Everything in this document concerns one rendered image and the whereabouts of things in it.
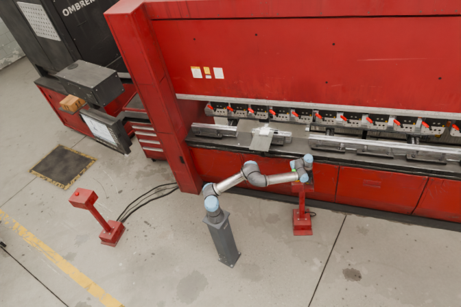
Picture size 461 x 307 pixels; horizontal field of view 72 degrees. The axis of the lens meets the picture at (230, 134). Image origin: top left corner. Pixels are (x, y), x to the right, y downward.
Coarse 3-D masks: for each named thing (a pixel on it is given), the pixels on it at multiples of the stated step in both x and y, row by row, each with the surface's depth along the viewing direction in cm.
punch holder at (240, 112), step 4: (232, 104) 295; (236, 104) 293; (240, 104) 292; (244, 104) 290; (236, 108) 297; (240, 108) 295; (244, 108) 294; (232, 112) 302; (236, 112) 300; (240, 112) 299; (244, 112) 297; (248, 112) 305; (240, 116) 302; (244, 116) 301
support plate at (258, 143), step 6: (258, 132) 309; (270, 132) 306; (252, 138) 304; (258, 138) 303; (264, 138) 302; (270, 138) 300; (252, 144) 299; (258, 144) 298; (264, 144) 296; (258, 150) 293; (264, 150) 291
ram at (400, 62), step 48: (192, 48) 264; (240, 48) 250; (288, 48) 238; (336, 48) 226; (384, 48) 216; (432, 48) 207; (240, 96) 285; (288, 96) 269; (336, 96) 255; (384, 96) 242; (432, 96) 230
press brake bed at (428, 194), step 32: (224, 160) 341; (256, 160) 325; (288, 160) 310; (320, 160) 297; (256, 192) 374; (288, 192) 352; (320, 192) 330; (352, 192) 315; (384, 192) 301; (416, 192) 288; (448, 192) 276; (416, 224) 321; (448, 224) 312
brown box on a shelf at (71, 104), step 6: (72, 96) 390; (60, 102) 385; (66, 102) 382; (72, 102) 381; (78, 102) 386; (84, 102) 395; (60, 108) 395; (66, 108) 387; (72, 108) 381; (78, 108) 388; (72, 114) 382
